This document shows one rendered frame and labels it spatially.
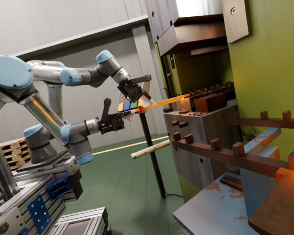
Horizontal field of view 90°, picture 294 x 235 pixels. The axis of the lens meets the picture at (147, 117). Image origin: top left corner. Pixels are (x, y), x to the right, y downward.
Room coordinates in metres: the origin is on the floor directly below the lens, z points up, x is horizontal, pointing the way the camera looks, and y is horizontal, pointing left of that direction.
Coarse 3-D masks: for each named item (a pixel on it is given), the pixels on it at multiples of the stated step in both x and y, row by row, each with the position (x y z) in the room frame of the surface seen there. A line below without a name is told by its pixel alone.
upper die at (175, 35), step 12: (180, 24) 0.78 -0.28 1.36; (192, 24) 0.80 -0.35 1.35; (204, 24) 0.83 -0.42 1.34; (216, 24) 0.85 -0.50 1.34; (168, 36) 0.83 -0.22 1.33; (180, 36) 0.77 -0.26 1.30; (192, 36) 0.80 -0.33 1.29; (204, 36) 0.82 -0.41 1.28; (216, 36) 0.85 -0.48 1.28; (168, 48) 0.85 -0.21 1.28; (180, 48) 0.88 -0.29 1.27
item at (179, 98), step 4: (180, 96) 0.82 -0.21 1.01; (184, 96) 0.83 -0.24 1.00; (164, 100) 0.79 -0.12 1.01; (168, 100) 0.80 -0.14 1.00; (172, 100) 0.81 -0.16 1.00; (176, 100) 0.81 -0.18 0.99; (152, 104) 0.77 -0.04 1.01; (156, 104) 0.77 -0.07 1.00; (160, 104) 0.78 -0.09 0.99; (132, 108) 0.73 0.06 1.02; (136, 108) 0.74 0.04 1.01; (140, 108) 0.74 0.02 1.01; (144, 108) 0.75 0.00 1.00; (148, 108) 0.76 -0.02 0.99; (136, 112) 0.74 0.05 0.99; (140, 112) 0.74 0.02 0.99
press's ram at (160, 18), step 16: (144, 0) 1.00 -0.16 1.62; (160, 0) 0.83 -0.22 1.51; (176, 0) 0.72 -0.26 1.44; (192, 0) 0.75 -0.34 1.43; (208, 0) 0.78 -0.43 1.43; (160, 16) 0.87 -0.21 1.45; (176, 16) 0.74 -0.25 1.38; (192, 16) 0.75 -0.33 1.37; (208, 16) 0.79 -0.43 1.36; (160, 32) 0.90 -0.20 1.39
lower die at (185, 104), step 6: (228, 84) 0.92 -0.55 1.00; (210, 90) 0.87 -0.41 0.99; (216, 90) 0.83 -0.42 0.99; (222, 90) 0.84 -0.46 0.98; (186, 96) 0.82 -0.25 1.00; (192, 96) 0.82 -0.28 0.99; (198, 96) 0.79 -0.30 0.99; (204, 96) 0.80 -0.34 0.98; (228, 96) 0.85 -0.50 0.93; (234, 96) 0.87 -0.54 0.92; (174, 102) 0.92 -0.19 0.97; (180, 102) 0.85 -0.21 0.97; (186, 102) 0.80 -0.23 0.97; (174, 108) 0.93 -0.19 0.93; (180, 108) 0.87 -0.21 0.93; (186, 108) 0.81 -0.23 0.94; (192, 108) 0.77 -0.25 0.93
